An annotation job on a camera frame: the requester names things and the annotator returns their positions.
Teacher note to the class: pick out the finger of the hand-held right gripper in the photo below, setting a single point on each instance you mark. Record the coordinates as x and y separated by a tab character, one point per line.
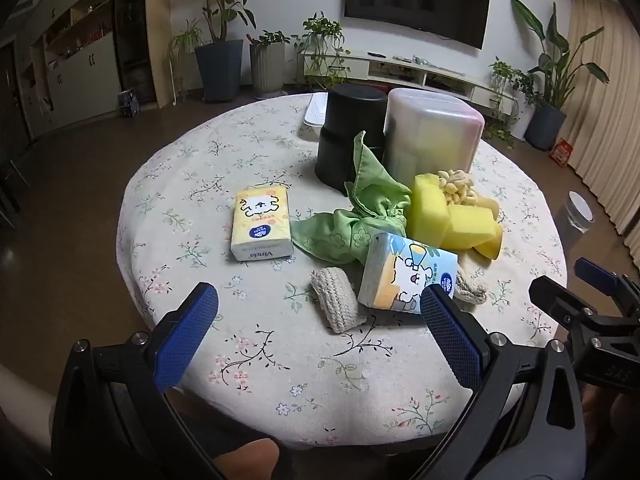
595	274
555	300

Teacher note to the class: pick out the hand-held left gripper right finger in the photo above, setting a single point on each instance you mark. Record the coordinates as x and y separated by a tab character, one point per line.
450	340

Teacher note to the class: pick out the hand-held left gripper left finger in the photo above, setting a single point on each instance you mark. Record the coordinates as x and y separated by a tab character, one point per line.
187	340

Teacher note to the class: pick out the grey trash can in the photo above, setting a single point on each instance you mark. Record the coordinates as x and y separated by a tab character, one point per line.
577	212

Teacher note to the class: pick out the blue and yellow tissue pack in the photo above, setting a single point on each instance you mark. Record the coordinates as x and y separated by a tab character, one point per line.
400	270

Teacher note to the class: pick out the tan gourd-shaped sponge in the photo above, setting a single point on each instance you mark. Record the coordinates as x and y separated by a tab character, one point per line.
487	206

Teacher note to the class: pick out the red box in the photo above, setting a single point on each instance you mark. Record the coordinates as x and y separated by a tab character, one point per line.
562	152

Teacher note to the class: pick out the person's bare knee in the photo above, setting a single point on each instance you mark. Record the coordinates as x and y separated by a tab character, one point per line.
250	457

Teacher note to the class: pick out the cream chenille scrubber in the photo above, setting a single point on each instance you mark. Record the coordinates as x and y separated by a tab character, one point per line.
457	187

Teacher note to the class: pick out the green cloth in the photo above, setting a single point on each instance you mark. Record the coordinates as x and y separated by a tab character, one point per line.
340	235

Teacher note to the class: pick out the dark grey plant pot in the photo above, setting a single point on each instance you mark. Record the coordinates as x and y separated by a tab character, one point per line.
546	127

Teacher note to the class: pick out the beige curtain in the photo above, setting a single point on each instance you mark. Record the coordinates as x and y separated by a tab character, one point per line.
607	110

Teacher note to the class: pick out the white plant pot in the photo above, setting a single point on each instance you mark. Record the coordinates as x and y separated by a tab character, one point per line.
520	120

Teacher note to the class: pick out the translucent plastic container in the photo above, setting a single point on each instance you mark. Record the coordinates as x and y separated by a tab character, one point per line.
450	125

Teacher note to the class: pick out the small bushy plant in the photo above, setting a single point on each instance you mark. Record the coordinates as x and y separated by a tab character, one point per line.
505	80

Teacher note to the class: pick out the large-leaf plant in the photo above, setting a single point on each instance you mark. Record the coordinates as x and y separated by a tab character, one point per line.
555	60

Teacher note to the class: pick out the black cylindrical container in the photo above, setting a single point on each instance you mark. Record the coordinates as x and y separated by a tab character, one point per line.
345	135

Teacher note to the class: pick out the white television cabinet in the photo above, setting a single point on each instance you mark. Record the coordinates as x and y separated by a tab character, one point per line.
450	77

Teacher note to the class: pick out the blue box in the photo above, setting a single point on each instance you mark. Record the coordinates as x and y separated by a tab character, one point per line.
130	102

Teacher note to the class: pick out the white tray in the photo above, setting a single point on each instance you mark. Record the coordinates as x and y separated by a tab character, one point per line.
315	110

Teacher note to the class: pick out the dark blue plant pot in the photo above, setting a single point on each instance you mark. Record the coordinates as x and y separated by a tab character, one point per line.
217	72

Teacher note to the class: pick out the ribbed grey plant pot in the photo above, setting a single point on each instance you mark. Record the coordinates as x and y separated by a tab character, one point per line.
266	70

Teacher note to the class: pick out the spider plant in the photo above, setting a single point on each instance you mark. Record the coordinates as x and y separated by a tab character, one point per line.
187	37

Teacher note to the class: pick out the dark bookcase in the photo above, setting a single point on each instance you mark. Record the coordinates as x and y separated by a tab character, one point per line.
135	35

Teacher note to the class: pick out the small green plant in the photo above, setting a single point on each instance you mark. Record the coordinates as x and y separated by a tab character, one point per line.
270	38

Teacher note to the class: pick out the trailing green plant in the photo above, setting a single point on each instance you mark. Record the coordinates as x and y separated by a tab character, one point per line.
322	45

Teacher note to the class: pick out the white wall cabinets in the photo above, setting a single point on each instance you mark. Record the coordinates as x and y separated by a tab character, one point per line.
75	75

